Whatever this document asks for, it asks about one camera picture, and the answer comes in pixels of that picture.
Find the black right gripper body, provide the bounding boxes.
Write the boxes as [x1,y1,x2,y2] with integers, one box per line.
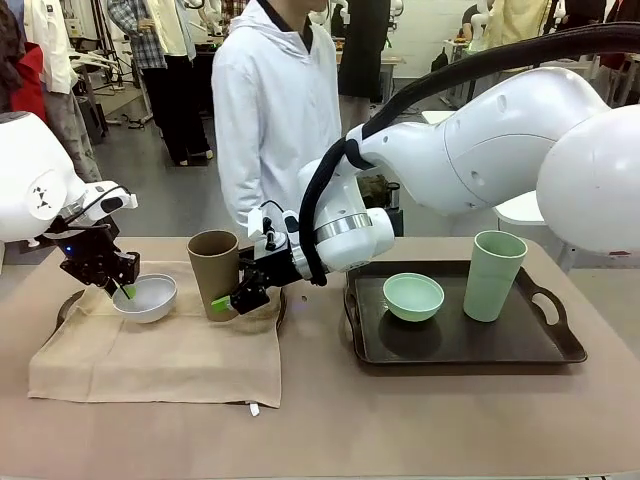
[238,244,301,289]

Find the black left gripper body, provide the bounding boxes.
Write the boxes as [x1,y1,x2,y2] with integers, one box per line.
[59,222,141,291]

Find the white bowl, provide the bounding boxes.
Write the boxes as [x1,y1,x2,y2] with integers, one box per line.
[111,273,178,324]

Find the brown tall cup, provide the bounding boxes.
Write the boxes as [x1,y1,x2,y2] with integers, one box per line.
[187,229,240,323]

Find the beige cloth mat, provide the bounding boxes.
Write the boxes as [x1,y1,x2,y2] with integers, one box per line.
[27,259,289,418]

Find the pale green bowl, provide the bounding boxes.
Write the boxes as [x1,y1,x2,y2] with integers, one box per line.
[382,272,445,323]

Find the pale green tall cup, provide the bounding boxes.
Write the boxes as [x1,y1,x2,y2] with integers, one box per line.
[462,230,528,322]

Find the person's right forearm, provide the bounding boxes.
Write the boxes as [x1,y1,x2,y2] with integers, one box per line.
[217,159,254,232]

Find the dark brown serving tray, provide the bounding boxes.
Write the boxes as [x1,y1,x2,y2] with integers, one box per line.
[343,259,587,367]
[56,287,289,332]

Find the grey patterned trousers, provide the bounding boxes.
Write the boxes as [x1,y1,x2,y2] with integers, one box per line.
[44,89,104,184]

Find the person in white coat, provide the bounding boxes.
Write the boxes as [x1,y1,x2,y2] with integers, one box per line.
[211,0,344,237]

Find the red garment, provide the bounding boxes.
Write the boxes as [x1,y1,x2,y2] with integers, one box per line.
[10,42,49,125]

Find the mannequin in blue plaid shirt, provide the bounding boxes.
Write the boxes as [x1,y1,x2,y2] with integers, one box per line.
[107,0,214,167]

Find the white hanging jacket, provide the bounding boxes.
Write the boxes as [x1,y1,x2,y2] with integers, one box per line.
[22,0,80,95]

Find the person in black top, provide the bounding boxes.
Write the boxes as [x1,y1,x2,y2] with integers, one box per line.
[337,0,392,99]

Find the person in yellow shirt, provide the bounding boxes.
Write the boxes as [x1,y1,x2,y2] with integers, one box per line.
[483,0,544,51]

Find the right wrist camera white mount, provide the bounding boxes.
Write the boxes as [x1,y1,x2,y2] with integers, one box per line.
[247,201,301,252]

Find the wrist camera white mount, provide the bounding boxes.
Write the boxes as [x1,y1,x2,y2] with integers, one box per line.
[247,201,301,252]
[81,182,139,217]

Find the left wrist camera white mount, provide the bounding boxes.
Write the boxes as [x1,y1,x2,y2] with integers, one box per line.
[81,182,139,217]

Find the black right arm cable sleeve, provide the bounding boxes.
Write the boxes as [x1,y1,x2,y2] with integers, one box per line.
[298,29,640,287]

